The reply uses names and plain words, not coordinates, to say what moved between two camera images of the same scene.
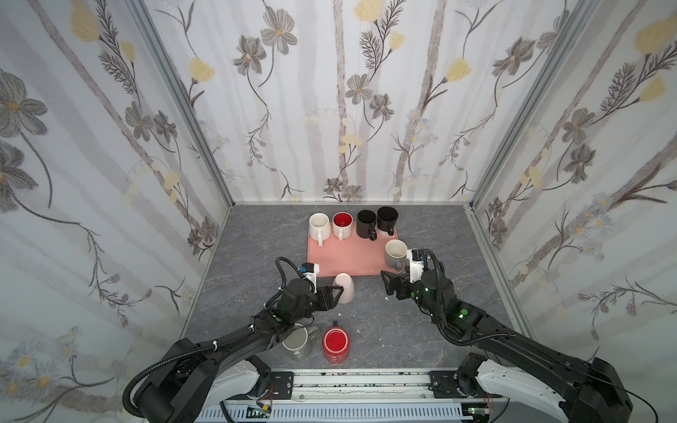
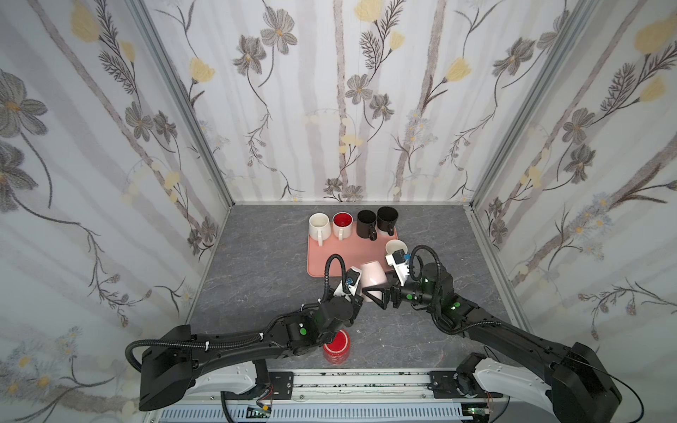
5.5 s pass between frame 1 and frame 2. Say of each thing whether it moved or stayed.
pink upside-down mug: moved
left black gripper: moved
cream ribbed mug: stayed
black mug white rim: stayed
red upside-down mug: stayed
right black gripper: stayed
